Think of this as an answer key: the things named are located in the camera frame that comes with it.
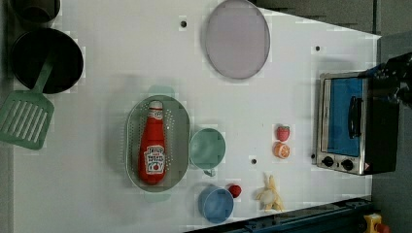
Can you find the red plush ketchup bottle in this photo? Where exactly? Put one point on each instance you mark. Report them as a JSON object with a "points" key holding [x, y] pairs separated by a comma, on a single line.
{"points": [[152, 154]]}

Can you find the grey oval metal strainer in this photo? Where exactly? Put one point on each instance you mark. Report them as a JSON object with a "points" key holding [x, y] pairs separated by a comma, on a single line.
{"points": [[176, 134]]}

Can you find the red toy strawberry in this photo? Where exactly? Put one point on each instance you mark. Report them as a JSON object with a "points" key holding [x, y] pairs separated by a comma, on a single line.
{"points": [[283, 133]]}

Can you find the small red toy fruit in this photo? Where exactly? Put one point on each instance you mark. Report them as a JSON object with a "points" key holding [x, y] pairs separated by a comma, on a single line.
{"points": [[235, 190]]}

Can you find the orange slice toy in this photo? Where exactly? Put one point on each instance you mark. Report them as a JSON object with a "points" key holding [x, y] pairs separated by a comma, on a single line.
{"points": [[281, 150]]}

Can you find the grey round plate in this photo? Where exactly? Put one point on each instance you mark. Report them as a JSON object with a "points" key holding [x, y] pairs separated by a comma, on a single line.
{"points": [[237, 39]]}

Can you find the blue cup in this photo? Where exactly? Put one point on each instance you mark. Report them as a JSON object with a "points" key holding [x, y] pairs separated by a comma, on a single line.
{"points": [[215, 204]]}

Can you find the peeled toy banana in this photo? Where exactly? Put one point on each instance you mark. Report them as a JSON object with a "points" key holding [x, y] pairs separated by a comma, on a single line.
{"points": [[269, 197]]}

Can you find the silver black toaster oven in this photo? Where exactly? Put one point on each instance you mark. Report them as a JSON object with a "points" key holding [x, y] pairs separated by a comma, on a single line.
{"points": [[357, 126]]}

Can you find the green slotted spatula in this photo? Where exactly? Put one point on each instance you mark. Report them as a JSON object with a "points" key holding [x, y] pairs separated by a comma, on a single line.
{"points": [[26, 114]]}

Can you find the large black pot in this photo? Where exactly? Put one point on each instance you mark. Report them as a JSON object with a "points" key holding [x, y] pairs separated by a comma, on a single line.
{"points": [[30, 51]]}

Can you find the yellow red toy object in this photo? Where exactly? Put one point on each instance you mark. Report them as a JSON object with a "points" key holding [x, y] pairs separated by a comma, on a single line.
{"points": [[374, 224]]}

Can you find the small black cylinder container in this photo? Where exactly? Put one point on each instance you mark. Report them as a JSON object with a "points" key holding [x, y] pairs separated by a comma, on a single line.
{"points": [[37, 11]]}

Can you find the green cup with handle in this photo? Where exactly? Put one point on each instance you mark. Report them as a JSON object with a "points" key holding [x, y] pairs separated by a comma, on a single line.
{"points": [[206, 150]]}

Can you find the blue metal frame rail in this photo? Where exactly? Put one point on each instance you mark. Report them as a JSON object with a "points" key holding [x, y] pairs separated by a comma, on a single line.
{"points": [[338, 217]]}

